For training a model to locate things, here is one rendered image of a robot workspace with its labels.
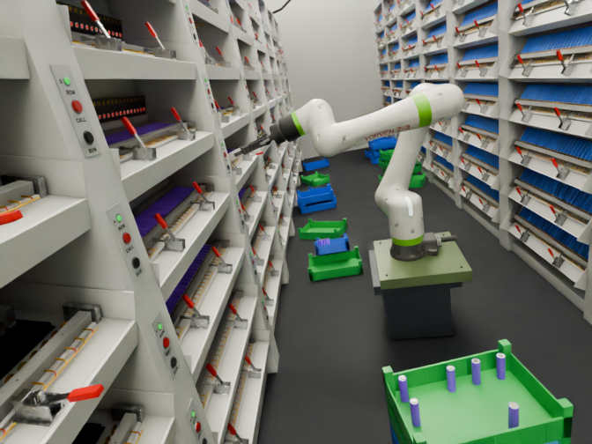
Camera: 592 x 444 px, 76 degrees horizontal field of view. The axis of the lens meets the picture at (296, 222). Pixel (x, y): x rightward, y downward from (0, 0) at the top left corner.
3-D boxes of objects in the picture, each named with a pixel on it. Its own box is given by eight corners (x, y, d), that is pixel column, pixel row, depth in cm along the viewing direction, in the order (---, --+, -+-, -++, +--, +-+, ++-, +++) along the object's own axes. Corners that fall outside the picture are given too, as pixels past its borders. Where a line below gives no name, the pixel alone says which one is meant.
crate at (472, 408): (506, 365, 91) (506, 337, 88) (572, 437, 72) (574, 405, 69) (385, 393, 90) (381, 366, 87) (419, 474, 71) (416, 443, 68)
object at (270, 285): (282, 267, 211) (284, 244, 206) (270, 335, 155) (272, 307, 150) (246, 263, 211) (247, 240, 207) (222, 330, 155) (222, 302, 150)
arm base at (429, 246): (452, 237, 156) (451, 225, 153) (462, 255, 142) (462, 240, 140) (388, 246, 160) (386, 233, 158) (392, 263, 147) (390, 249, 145)
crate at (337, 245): (318, 249, 249) (315, 238, 249) (348, 245, 247) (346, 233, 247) (315, 255, 219) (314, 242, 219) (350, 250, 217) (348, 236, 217)
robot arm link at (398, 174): (394, 209, 170) (438, 87, 152) (407, 222, 155) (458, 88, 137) (366, 203, 167) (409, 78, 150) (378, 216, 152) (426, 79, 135)
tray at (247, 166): (258, 162, 191) (259, 144, 187) (235, 197, 134) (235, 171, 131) (218, 159, 191) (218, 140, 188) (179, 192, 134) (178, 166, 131)
